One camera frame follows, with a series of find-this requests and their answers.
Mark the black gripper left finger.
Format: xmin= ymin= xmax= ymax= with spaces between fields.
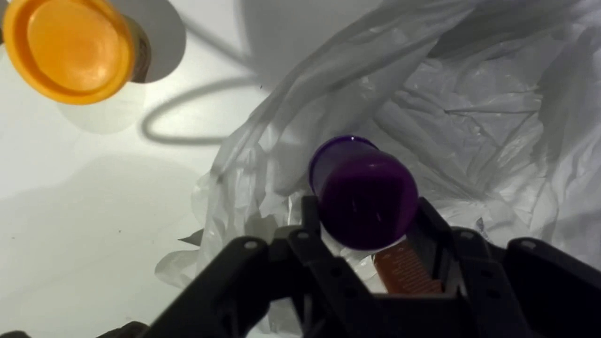
xmin=102 ymin=193 xmax=384 ymax=338

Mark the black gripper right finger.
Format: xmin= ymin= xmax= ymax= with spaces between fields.
xmin=406 ymin=196 xmax=601 ymax=338

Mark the small purple container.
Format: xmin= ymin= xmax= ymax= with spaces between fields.
xmin=308 ymin=135 xmax=421 ymax=251

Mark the yellow tub yellow lid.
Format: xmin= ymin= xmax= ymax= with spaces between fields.
xmin=0 ymin=0 xmax=153 ymax=106

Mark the white plastic bag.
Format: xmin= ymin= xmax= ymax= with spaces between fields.
xmin=156 ymin=0 xmax=601 ymax=338

